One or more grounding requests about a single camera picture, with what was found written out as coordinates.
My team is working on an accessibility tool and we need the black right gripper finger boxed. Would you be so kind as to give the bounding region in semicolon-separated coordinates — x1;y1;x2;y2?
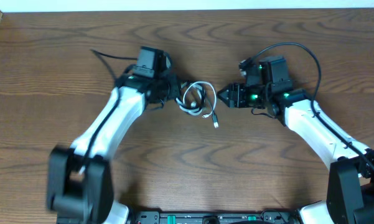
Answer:
217;83;233;95
219;96;233;108

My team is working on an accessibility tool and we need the black usb cable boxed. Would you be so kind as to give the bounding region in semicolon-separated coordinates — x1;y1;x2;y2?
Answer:
180;81;219;129

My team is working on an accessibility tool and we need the white usb cable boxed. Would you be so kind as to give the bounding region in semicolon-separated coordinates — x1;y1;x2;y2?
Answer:
175;80;219;129

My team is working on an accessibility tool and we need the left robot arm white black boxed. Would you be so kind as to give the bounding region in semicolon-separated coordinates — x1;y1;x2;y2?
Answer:
46;47;180;223

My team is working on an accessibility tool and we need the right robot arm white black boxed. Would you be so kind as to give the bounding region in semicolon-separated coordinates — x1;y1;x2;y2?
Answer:
217;56;374;223

